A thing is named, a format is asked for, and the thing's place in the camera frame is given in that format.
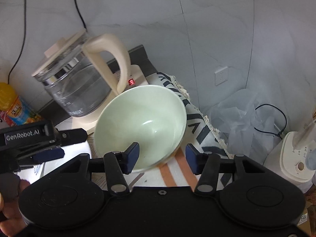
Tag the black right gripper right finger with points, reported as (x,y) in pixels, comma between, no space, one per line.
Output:
(206,165)

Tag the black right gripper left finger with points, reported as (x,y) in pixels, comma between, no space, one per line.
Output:
(116,164)

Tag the white plate with logo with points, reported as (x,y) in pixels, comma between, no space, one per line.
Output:
(51,159)

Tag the small pale green bowl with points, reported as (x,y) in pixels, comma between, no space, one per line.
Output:
(152,116)

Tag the person's left hand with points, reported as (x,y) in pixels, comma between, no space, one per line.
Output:
(14,222)

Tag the patterned table cloth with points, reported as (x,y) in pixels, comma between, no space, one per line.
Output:
(176,171)

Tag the orange juice bottle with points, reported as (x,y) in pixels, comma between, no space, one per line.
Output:
(14,110)

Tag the translucent plastic bag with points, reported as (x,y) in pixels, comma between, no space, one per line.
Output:
(248,125)

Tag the white appliance on floor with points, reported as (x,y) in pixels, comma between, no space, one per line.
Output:
(297,159)

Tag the cardboard box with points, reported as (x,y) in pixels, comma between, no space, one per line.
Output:
(307,221)

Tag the glass kettle with cream handle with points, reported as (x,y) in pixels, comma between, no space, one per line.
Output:
(80,73)

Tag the white wall socket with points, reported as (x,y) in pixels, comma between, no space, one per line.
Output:
(221,75)

